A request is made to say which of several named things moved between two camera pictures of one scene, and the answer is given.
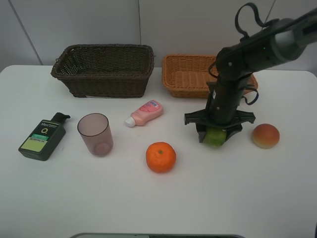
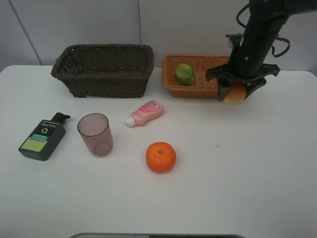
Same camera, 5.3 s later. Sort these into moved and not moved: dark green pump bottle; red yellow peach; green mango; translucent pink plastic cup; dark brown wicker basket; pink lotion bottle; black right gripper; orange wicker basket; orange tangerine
Moved: black right gripper; green mango; red yellow peach
Not moved: orange wicker basket; dark brown wicker basket; orange tangerine; dark green pump bottle; translucent pink plastic cup; pink lotion bottle
